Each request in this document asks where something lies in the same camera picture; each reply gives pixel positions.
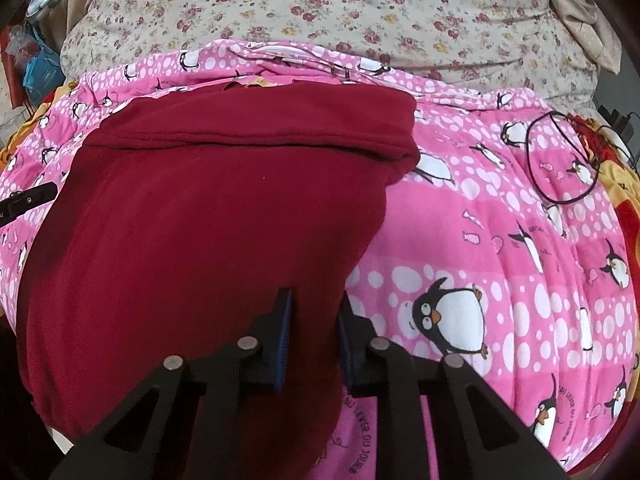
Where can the blue plastic bag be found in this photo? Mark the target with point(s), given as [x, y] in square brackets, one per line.
[42, 75]

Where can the red plastic bag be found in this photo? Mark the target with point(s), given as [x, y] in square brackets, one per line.
[10, 70]

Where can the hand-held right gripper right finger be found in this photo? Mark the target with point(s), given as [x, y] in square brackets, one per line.
[345, 355]

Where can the black charger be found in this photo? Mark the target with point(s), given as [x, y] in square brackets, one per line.
[617, 120]

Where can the pink penguin print blanket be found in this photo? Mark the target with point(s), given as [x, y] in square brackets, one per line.
[475, 220]

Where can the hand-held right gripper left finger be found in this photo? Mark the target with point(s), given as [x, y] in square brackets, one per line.
[283, 340]

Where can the beige sheet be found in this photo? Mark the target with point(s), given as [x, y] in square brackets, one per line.
[575, 5]

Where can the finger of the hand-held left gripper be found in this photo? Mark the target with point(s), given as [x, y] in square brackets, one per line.
[30, 200]

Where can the dark red garment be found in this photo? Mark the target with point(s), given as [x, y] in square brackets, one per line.
[200, 235]

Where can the floral print quilt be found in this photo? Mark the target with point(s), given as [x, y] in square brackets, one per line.
[350, 10]

